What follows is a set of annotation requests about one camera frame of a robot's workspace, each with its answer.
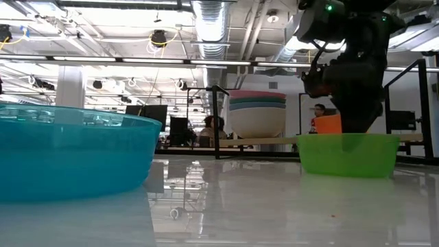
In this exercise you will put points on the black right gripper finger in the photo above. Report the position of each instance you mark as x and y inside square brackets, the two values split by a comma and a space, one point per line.
[356, 125]

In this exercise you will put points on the orange plastic bowl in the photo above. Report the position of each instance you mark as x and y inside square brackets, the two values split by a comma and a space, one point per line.
[326, 125]

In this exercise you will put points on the translucent green plastic bowl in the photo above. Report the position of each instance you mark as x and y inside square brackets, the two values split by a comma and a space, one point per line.
[346, 158]

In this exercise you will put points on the large white ribbed bowl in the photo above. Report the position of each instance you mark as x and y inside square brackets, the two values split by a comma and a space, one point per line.
[257, 123]

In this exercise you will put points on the pink ceramic bowl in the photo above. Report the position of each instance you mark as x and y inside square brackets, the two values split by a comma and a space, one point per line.
[257, 94]

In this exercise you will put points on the teal ceramic bowl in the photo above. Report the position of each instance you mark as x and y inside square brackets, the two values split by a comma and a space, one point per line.
[257, 101]

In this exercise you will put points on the translucent blue plastic bowl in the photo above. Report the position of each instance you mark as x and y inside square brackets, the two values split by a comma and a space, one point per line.
[75, 154]

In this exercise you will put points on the small black monitor on arm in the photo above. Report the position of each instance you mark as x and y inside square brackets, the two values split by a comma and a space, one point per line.
[403, 120]

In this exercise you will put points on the round ceiling fixture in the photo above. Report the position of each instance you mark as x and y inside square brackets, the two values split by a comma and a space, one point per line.
[273, 17]

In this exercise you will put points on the seated person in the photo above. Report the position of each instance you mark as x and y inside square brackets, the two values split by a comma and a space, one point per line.
[211, 128]

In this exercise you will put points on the black monitor seen from behind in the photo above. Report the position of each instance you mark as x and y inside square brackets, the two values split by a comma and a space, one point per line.
[178, 130]

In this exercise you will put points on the black ceiling device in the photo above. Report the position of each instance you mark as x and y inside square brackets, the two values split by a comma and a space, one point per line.
[158, 37]

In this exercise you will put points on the large black monitor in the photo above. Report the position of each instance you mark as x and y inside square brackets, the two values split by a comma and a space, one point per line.
[151, 111]

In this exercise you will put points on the white column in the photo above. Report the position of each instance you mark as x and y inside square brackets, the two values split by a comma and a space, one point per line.
[70, 85]

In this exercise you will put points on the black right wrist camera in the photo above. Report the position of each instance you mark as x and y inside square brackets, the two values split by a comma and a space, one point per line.
[312, 82]

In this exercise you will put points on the thin black metal frame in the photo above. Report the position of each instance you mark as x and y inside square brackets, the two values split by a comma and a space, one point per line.
[300, 113]

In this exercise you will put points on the slanted silver ventilation duct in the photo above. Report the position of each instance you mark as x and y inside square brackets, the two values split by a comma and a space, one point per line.
[284, 53]

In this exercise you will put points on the black frame wooden shelf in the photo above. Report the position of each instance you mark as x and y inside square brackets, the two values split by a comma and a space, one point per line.
[267, 141]

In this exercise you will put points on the overhead rail with light strips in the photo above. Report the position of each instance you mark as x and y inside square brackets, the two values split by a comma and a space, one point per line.
[154, 61]

